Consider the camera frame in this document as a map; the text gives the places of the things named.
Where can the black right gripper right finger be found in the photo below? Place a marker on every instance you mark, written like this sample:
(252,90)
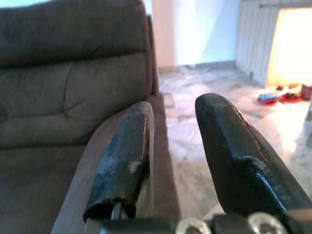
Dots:
(231,136)

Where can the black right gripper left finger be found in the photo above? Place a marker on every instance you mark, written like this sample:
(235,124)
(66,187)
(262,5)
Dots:
(122,151)

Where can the dark grey fabric sofa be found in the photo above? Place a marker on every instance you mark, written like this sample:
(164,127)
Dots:
(61,73)

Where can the red bowl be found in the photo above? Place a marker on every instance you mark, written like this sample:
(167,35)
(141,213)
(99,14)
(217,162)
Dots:
(271,101)
(291,97)

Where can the blue snack packet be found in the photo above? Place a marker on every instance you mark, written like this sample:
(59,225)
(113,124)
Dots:
(268,97)

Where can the white ribbed cabinet panel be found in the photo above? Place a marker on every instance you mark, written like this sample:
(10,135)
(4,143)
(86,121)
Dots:
(256,36)

